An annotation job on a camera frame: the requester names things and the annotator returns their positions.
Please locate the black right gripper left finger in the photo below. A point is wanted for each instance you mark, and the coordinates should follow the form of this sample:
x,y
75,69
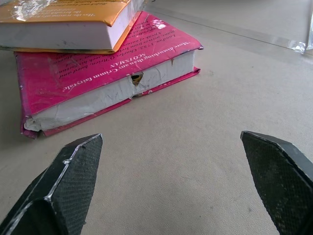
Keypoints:
x,y
61,186

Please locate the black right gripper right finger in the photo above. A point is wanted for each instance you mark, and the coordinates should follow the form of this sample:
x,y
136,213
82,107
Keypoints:
x,y
281,181

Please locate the orange paperback book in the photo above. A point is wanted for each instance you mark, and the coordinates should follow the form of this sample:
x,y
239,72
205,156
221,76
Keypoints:
x,y
61,22

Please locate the pink paperback book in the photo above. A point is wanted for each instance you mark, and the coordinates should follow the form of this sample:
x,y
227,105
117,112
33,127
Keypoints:
x,y
93,80

